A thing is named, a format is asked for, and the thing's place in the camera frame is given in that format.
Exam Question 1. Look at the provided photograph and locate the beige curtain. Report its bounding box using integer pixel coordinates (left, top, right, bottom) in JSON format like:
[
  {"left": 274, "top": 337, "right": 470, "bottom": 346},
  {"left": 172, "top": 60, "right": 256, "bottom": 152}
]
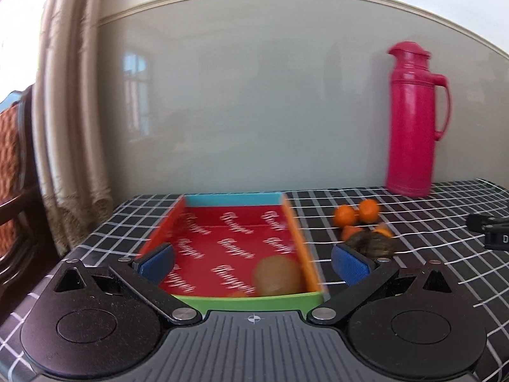
[{"left": 32, "top": 0, "right": 117, "bottom": 256}]

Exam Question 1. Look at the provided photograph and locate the light brown kiwi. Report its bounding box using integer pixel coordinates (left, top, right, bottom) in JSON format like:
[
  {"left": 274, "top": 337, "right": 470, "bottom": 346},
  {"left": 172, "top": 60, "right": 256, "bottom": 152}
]
[{"left": 253, "top": 258, "right": 303, "bottom": 296}]

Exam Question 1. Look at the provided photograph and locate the black white checked tablecloth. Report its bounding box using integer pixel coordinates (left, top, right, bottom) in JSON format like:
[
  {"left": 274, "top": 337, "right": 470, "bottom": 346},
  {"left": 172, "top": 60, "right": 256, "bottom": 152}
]
[{"left": 0, "top": 179, "right": 509, "bottom": 382}]

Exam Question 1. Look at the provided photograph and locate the red cardboard box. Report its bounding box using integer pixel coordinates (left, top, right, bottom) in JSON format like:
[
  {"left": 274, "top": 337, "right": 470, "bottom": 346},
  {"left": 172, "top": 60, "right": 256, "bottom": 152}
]
[{"left": 137, "top": 192, "right": 327, "bottom": 315}]

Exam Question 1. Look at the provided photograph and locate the bright window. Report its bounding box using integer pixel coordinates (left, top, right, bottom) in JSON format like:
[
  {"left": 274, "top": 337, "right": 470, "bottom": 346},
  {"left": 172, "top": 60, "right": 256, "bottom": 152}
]
[{"left": 0, "top": 0, "right": 54, "bottom": 104}]

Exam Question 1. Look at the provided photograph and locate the dark brown kiwi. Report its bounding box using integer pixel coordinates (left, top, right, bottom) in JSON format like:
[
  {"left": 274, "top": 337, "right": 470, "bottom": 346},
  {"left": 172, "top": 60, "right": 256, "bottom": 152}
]
[
  {"left": 345, "top": 234, "right": 372, "bottom": 254},
  {"left": 368, "top": 234, "right": 398, "bottom": 258}
]

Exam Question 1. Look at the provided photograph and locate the wooden chair orange cushion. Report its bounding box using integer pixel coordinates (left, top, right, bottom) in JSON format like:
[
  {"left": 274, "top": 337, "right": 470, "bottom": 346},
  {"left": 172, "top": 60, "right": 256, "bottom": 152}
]
[{"left": 0, "top": 85, "right": 61, "bottom": 283}]

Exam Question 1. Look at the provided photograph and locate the pink thermos jug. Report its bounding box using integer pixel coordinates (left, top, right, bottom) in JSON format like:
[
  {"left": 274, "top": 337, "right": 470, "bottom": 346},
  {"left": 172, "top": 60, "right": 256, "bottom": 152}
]
[{"left": 385, "top": 40, "right": 452, "bottom": 198}]

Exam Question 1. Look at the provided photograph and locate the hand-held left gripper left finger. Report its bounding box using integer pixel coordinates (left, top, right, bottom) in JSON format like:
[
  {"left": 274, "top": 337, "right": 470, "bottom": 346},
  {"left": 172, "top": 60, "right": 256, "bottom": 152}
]
[{"left": 52, "top": 243, "right": 203, "bottom": 325}]

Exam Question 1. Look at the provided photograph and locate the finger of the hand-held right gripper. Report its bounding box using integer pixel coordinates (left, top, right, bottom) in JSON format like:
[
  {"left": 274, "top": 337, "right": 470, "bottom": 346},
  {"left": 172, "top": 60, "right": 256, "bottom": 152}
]
[{"left": 467, "top": 213, "right": 509, "bottom": 231}]

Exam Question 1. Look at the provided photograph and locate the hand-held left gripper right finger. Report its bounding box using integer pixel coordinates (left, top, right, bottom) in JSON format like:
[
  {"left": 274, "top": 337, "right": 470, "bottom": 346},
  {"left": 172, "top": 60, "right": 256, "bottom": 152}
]
[{"left": 308, "top": 243, "right": 456, "bottom": 325}]

